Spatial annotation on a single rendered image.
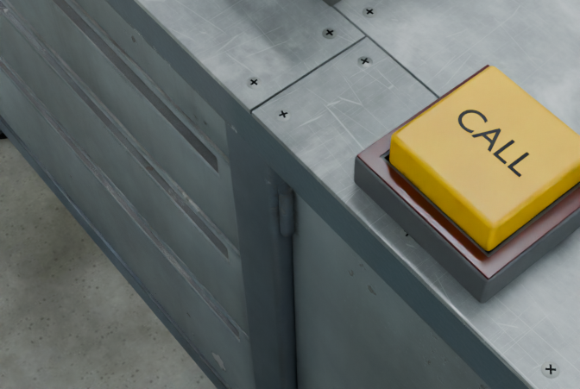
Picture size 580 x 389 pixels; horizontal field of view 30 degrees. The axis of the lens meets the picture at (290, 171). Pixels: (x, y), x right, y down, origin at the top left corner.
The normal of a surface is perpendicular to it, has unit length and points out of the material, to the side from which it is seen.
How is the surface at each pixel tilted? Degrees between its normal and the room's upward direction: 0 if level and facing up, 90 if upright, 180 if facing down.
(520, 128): 0
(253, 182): 90
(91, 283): 0
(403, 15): 0
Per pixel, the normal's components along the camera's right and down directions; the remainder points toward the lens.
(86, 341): -0.02, -0.57
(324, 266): -0.77, 0.53
